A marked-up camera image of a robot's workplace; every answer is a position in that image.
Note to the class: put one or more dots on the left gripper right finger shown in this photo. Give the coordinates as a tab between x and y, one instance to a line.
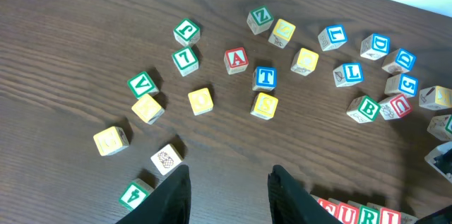
290	203

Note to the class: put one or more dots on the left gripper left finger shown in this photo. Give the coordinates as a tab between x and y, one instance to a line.
170	203

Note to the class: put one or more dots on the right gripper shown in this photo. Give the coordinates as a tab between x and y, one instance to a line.
440	159

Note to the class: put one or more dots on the red I block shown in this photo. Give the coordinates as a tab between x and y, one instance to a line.
386	215

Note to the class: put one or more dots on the red E block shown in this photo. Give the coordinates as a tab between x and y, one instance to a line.
332	208

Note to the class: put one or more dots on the green R block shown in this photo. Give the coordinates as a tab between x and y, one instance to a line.
367	215

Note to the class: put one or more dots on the green 4 block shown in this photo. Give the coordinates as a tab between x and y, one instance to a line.
136	192

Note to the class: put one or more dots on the blue P block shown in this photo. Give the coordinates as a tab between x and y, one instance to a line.
408	219

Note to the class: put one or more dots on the pineapple picture block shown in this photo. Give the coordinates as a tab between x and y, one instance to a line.
166	159

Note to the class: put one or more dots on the yellow G block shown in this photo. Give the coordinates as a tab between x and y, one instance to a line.
111	141

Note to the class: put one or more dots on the green J block right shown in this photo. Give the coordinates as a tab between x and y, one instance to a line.
440	127

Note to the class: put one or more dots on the green j block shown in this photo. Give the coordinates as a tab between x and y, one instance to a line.
187	33
440	127

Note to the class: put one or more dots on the yellow S block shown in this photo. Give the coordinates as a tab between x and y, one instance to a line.
264	106

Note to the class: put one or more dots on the yellow K block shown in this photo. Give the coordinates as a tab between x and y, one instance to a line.
148	109

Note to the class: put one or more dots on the yellow O block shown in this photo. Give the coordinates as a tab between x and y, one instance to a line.
200	101

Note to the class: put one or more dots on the green B block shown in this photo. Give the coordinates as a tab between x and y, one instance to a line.
363	109

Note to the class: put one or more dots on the yellow block right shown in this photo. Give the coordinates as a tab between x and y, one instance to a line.
435	98

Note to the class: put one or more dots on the red upside-down U block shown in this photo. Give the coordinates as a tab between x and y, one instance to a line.
395	107

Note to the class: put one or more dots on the green V block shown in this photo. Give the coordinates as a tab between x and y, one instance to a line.
142	84

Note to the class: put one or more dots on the blue T block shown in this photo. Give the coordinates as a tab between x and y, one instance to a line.
264	79

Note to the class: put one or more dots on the blue 5 block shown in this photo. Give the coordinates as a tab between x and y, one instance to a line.
401	84

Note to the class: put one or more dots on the blue L block lower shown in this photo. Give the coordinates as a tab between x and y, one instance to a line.
348	74

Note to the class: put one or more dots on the blue l block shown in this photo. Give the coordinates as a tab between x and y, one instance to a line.
348	74
332	37

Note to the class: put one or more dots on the yellow Q block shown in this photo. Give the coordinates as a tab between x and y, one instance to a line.
304	62

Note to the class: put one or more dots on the green 7 block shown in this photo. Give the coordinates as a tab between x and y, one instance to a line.
186	61

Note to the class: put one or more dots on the red A block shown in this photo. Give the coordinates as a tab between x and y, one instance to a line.
236	60

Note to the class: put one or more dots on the blue D block tilted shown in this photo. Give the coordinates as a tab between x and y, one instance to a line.
399	61

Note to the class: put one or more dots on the green J block left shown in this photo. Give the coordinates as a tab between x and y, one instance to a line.
187	33

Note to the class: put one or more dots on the yellow block top row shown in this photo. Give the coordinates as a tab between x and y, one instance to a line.
282	33

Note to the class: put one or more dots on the blue L block top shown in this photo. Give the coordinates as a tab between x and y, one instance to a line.
332	37

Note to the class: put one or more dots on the blue D block upright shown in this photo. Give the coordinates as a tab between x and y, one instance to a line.
375	46

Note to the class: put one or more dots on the green Z block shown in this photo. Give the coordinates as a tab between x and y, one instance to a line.
259	20

